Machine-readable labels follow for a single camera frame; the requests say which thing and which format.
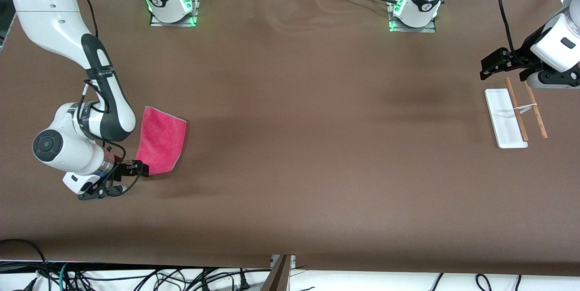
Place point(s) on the grey table leg beam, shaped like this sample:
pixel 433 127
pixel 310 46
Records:
pixel 277 277

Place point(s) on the white rack tie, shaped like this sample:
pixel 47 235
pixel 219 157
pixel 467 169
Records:
pixel 525 109

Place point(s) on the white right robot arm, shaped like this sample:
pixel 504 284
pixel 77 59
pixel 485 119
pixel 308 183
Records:
pixel 54 23

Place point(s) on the pink microfibre towel grey edge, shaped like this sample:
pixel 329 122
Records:
pixel 163 139

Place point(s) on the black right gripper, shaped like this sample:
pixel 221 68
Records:
pixel 121 169

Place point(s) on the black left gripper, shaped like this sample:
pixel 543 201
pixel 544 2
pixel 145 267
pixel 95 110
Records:
pixel 525 49

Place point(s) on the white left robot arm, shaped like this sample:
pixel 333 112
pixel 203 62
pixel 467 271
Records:
pixel 421 5

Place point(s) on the white towel rack base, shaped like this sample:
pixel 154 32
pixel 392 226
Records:
pixel 505 128

